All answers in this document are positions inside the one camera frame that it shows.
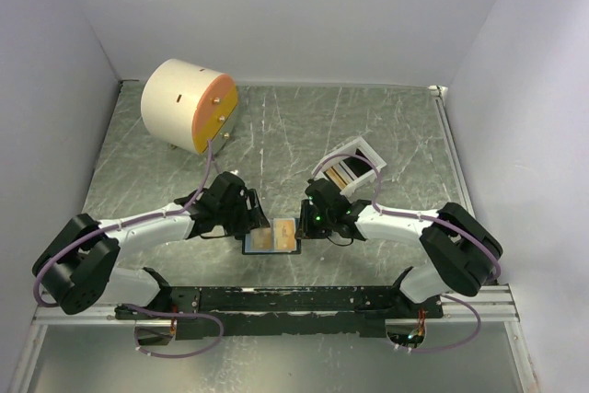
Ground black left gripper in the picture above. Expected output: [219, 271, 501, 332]
[217, 187, 271, 236]

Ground orange credit card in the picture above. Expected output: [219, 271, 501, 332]
[250, 227, 273, 252]

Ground gold credit card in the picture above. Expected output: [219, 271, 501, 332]
[272, 218, 297, 252]

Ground black card holder wallet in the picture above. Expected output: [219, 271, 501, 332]
[242, 217, 302, 255]

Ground white card tray box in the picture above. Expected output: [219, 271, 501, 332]
[311, 137, 387, 197]

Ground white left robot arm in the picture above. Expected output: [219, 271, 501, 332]
[32, 171, 270, 318]

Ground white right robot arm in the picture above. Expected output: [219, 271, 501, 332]
[295, 179, 503, 318]

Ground remaining cards in tray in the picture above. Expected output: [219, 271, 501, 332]
[323, 161, 357, 191]

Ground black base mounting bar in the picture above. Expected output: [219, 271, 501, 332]
[115, 285, 443, 340]

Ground round cream mini drawer cabinet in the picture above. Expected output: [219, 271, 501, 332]
[140, 59, 238, 155]

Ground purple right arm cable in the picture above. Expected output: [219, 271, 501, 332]
[310, 153, 502, 355]

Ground white corner bracket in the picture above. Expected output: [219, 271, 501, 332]
[428, 85, 448, 99]

